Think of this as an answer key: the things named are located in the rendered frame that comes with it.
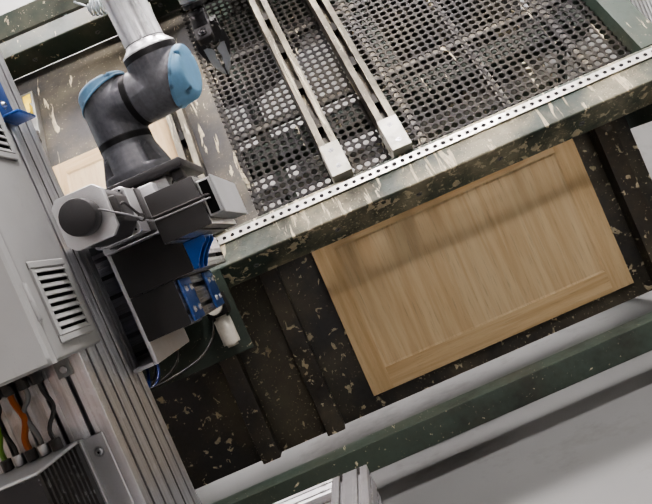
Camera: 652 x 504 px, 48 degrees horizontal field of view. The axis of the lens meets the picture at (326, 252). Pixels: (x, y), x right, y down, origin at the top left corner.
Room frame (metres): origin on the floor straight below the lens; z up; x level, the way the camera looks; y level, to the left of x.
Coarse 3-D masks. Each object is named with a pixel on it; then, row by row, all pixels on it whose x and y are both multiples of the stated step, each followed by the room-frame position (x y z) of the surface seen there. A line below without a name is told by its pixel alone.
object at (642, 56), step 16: (624, 64) 2.09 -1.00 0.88; (576, 80) 2.10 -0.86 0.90; (592, 80) 2.09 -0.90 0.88; (544, 96) 2.10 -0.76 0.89; (560, 96) 2.09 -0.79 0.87; (512, 112) 2.09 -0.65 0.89; (480, 128) 2.09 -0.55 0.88; (432, 144) 2.10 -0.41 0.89; (448, 144) 2.09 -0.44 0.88; (400, 160) 2.09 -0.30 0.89; (368, 176) 2.09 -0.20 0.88; (320, 192) 2.10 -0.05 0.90; (336, 192) 2.09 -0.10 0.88; (288, 208) 2.10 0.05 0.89; (304, 208) 2.09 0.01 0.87; (256, 224) 2.09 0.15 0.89; (224, 240) 2.09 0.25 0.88
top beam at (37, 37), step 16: (160, 0) 2.72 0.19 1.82; (176, 0) 2.74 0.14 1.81; (64, 16) 2.74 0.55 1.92; (80, 16) 2.72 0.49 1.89; (96, 16) 2.70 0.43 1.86; (32, 32) 2.74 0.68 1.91; (48, 32) 2.72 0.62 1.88; (64, 32) 2.69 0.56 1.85; (80, 32) 2.71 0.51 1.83; (96, 32) 2.73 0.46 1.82; (112, 32) 2.76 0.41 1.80; (0, 48) 2.73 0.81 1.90; (16, 48) 2.71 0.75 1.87; (32, 48) 2.70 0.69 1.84; (48, 48) 2.72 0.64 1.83; (64, 48) 2.74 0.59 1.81; (80, 48) 2.76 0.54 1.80; (16, 64) 2.73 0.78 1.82; (32, 64) 2.75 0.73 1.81; (48, 64) 2.77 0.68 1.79
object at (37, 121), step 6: (30, 96) 2.64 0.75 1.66; (36, 96) 2.68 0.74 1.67; (36, 102) 2.65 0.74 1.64; (36, 108) 2.62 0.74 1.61; (36, 114) 2.59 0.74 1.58; (36, 120) 2.57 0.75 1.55; (36, 126) 2.55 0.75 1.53; (42, 126) 2.59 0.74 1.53; (42, 132) 2.56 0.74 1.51; (42, 138) 2.54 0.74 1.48; (42, 144) 2.51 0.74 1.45
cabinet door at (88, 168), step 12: (156, 132) 2.43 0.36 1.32; (168, 132) 2.42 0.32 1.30; (168, 144) 2.39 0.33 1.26; (84, 156) 2.45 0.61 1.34; (96, 156) 2.44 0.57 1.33; (60, 168) 2.44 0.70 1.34; (72, 168) 2.43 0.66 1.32; (84, 168) 2.42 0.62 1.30; (96, 168) 2.41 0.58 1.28; (60, 180) 2.41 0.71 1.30; (72, 180) 2.41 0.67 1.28; (84, 180) 2.39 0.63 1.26; (96, 180) 2.38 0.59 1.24
